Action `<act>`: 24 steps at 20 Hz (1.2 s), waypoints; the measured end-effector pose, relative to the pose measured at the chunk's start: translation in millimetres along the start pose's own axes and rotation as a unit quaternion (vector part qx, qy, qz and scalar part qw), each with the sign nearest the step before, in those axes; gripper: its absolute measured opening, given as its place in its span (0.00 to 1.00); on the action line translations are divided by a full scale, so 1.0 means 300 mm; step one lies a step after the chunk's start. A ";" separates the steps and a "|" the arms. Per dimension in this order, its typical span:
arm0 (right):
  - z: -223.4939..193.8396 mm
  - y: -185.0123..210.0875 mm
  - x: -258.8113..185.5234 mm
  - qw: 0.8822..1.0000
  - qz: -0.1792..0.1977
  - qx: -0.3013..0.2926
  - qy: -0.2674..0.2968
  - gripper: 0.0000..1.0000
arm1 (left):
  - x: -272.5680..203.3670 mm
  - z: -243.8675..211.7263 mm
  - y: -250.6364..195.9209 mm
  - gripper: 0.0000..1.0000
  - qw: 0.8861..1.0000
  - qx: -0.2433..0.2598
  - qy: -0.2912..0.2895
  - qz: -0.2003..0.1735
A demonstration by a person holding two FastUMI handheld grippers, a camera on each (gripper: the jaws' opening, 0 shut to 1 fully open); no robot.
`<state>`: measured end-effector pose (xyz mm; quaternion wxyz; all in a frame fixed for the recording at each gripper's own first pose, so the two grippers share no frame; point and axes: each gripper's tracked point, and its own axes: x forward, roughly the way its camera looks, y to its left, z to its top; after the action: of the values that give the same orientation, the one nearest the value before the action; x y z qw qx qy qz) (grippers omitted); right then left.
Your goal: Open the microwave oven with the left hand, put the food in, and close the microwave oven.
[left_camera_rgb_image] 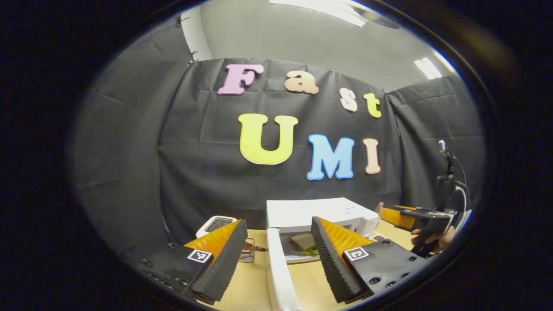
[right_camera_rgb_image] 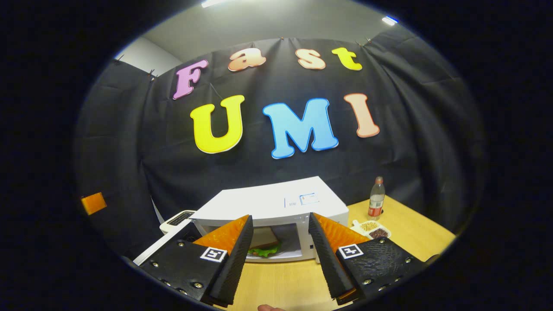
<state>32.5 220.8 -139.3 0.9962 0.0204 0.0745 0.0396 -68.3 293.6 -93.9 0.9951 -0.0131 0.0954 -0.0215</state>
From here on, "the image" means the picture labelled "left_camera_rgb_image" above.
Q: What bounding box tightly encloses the lettuce sandwich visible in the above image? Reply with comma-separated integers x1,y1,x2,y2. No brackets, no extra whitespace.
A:
289,232,320,255

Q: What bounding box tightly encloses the small ceiling light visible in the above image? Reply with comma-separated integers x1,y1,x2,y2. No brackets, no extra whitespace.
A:
414,57,444,80

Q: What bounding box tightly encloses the small clear glass cup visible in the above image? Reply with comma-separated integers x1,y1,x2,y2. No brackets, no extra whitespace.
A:
238,237,256,263

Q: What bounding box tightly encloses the white cable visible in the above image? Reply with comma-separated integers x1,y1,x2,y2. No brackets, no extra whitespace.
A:
454,184,472,232

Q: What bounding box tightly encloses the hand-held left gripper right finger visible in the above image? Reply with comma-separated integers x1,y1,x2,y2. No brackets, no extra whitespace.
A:
311,216,429,304

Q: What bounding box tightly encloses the white microwave oven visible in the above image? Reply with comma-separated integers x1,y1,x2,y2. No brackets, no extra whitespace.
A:
266,197,381,311

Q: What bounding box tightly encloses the large ceiling light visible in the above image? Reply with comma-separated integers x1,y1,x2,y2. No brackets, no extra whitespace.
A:
270,0,369,27

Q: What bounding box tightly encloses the white toaster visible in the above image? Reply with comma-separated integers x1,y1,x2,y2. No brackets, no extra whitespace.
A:
196,215,238,239

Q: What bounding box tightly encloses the black backdrop cloth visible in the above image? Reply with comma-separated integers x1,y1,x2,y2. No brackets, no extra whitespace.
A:
69,17,486,260

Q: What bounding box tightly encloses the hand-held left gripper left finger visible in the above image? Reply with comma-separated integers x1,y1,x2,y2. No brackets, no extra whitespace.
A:
142,219,248,303

